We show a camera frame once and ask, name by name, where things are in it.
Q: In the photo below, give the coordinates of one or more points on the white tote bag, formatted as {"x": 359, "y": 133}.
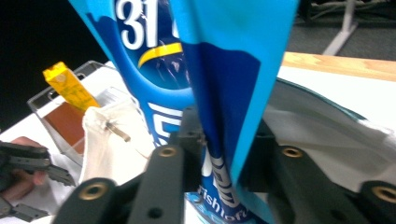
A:
{"x": 311, "y": 140}

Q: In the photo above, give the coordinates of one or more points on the clear plastic tray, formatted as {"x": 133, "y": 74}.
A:
{"x": 40, "y": 105}

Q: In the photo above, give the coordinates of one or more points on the orange-brown box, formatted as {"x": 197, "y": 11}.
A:
{"x": 67, "y": 124}

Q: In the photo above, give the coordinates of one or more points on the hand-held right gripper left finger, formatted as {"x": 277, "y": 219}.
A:
{"x": 191, "y": 161}

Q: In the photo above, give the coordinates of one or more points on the yellow drink carton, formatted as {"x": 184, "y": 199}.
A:
{"x": 71, "y": 87}

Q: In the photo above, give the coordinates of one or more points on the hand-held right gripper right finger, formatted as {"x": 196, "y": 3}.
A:
{"x": 257, "y": 168}

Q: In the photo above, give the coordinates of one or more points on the white metal stand frame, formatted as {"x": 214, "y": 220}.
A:
{"x": 342, "y": 34}

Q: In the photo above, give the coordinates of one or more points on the blue snack pouch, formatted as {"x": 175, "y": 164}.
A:
{"x": 233, "y": 46}

